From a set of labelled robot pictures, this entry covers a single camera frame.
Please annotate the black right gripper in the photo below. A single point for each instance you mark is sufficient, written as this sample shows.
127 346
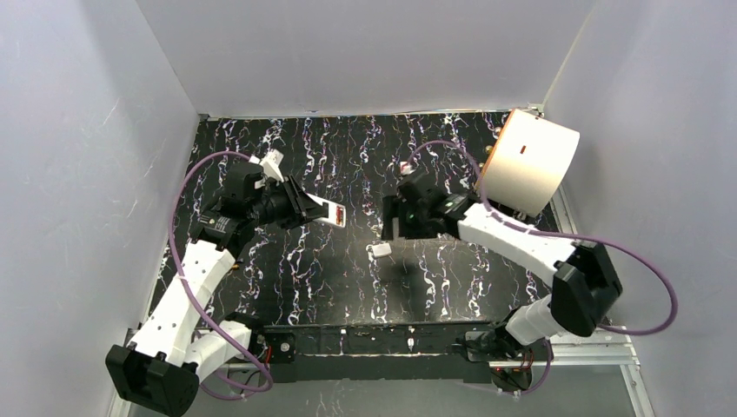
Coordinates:
400 216

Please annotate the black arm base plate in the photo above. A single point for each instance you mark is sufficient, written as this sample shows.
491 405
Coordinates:
393 352

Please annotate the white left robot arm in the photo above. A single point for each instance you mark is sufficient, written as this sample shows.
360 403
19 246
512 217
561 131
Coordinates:
163 364

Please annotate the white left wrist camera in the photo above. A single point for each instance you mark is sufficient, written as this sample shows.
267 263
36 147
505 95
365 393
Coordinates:
270 164

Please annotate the red and white remote control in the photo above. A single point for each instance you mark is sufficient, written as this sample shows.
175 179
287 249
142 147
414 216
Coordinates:
331 213

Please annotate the small white battery cover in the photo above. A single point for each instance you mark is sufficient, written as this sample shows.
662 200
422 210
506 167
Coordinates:
380 250

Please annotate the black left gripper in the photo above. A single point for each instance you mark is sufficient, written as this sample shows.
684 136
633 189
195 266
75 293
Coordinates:
293 201

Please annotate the white round stool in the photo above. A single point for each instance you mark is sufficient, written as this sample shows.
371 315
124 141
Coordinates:
528 162

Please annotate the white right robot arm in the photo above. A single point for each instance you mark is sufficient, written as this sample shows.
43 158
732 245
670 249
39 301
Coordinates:
581 277

